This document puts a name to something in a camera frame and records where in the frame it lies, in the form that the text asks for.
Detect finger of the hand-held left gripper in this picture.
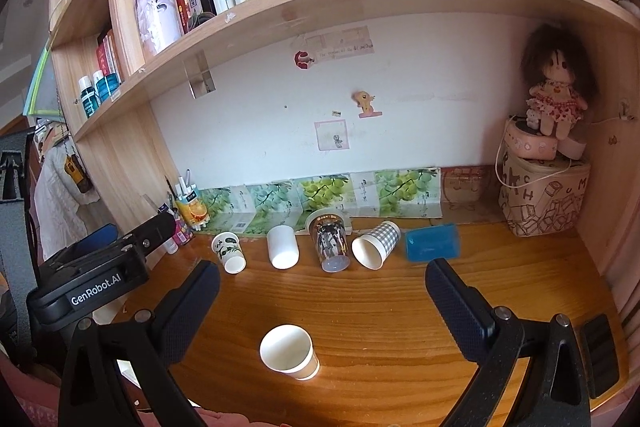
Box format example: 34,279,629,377
134,211,177,254

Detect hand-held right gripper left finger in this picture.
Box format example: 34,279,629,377
57,259,222,427

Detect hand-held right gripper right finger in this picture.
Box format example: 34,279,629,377
425,258,593,427

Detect white paper cup grey rim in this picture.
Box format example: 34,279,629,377
259,324,321,381

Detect panda print paper cup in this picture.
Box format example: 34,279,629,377
211,232,247,275

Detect grey checked paper cup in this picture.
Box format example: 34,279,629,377
351,221,402,270

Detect plain white cup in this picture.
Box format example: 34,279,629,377
266,225,300,270

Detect dark printed clear cup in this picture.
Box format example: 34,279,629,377
315,222,351,274

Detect orange print pen holder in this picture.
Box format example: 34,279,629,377
175,188,210,233

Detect blue plastic box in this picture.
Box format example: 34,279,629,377
404,223,460,263

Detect white blanket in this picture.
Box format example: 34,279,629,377
32,146,103,260

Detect black stand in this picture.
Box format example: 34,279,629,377
0,134,42,358

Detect yellow hanging tag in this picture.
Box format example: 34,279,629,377
64,154,94,194

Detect pink printed card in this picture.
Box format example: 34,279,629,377
440,165,489,214

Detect patterned storage box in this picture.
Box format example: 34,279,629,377
498,152,592,238

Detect pink clothing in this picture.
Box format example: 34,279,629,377
0,349,286,427

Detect teal bottle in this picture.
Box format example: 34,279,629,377
77,76,99,120
92,70,115,104

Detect tape roll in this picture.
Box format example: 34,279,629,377
305,208,353,238

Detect black phone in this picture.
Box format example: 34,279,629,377
580,314,621,400

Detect clear acrylic hook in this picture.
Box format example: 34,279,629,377
182,51,217,99

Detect leaf print paper cards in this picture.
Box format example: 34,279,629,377
197,167,444,236

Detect pink round box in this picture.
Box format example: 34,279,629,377
502,117,560,160

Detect small red books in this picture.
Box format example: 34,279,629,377
96,29,124,82

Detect green-edged board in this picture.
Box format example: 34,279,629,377
22,42,62,118

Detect white floral tube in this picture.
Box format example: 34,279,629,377
131,0,184,56

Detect brown-haired rag doll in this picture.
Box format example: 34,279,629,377
521,23,601,140

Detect taped paper note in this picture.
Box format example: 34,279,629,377
292,27,376,60

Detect white cable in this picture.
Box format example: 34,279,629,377
494,113,637,204

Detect pink square wall sticker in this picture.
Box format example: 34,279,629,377
314,119,350,152

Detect yellow animal wall sticker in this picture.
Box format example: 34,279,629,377
352,90,384,119

